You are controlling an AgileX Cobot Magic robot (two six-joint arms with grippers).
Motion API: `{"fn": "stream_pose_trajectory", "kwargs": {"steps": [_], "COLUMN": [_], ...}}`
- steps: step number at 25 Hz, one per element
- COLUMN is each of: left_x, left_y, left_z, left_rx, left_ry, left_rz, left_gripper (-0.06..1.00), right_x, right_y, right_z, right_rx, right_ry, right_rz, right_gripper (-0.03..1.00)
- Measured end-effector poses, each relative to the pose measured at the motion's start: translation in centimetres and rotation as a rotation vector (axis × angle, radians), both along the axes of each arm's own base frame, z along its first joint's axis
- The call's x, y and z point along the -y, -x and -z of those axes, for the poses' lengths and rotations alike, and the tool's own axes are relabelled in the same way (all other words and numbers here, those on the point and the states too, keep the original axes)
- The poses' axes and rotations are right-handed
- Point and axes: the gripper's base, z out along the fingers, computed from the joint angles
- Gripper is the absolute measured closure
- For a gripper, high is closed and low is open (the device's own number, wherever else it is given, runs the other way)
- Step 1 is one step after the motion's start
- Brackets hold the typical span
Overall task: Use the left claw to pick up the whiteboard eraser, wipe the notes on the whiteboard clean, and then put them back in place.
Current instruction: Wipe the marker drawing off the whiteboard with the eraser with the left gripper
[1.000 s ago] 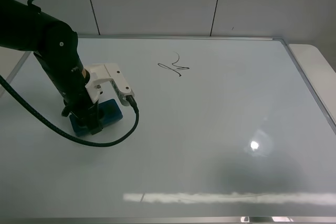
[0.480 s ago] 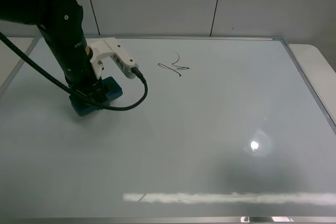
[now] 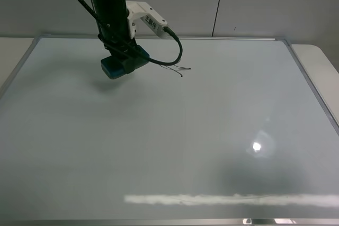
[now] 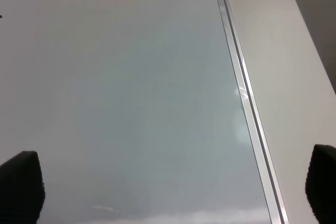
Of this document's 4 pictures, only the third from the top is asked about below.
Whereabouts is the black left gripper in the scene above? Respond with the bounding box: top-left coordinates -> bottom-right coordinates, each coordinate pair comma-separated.
96,8 -> 149,74

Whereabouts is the teal whiteboard eraser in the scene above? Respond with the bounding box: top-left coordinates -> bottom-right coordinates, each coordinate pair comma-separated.
101,45 -> 141,79

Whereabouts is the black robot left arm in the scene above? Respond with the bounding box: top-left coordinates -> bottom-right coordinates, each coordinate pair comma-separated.
78,0 -> 137,61

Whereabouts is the white aluminium-framed whiteboard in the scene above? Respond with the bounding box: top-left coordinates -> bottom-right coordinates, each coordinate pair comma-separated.
1,36 -> 338,225

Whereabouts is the black camera cable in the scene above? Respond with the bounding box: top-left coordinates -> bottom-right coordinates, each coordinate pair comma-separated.
51,0 -> 184,66

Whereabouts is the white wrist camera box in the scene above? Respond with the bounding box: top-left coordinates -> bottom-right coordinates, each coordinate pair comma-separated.
126,1 -> 168,39

